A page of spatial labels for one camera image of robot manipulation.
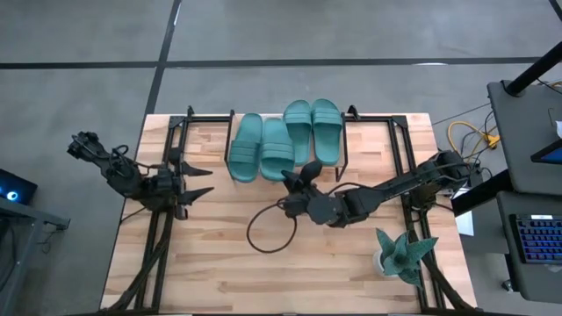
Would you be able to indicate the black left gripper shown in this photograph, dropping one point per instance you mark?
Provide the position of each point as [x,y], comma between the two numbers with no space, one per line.
[169,188]

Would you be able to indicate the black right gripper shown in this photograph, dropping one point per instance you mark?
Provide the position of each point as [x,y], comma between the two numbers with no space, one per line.
[320,208]

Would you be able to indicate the green rubber slide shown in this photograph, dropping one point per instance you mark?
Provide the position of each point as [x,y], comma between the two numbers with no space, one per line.
[277,153]
[326,136]
[300,131]
[245,153]

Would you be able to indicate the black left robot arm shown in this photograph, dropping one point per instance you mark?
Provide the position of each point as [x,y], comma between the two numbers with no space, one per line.
[118,173]

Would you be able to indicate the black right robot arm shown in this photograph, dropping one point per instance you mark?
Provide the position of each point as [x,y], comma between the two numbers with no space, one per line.
[395,186]

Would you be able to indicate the green succulent in white pot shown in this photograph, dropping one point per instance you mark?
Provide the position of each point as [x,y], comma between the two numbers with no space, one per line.
[401,256]

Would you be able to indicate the grey metal stand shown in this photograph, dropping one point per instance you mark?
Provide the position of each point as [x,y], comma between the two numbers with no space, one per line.
[26,219]

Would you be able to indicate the white paper sheet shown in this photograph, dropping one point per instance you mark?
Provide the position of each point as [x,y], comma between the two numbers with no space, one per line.
[465,224]

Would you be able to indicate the black computer with blue light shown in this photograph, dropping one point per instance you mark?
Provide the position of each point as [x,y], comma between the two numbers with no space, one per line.
[15,188]

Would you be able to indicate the black diagonal bar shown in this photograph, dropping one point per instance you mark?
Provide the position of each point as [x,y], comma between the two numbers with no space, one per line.
[483,193]

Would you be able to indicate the grey desk top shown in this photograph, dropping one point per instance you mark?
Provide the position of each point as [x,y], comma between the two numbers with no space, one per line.
[522,131]
[535,281]

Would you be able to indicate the small black round object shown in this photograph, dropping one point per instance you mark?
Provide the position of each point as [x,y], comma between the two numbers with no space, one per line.
[507,285]

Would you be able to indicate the black backlit keyboard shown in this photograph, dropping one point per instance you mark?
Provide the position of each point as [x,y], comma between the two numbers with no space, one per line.
[538,239]

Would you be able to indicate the tablet with blue screen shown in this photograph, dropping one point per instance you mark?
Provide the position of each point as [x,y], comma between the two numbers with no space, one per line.
[551,154]

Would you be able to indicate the black round pole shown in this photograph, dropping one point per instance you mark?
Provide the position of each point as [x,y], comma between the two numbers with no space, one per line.
[533,70]

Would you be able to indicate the black metal rig frame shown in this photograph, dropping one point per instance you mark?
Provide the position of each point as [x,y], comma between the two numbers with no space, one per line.
[206,118]

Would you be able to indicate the wooden shelf black metal frame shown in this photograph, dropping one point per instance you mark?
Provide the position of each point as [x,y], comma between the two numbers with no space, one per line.
[235,125]

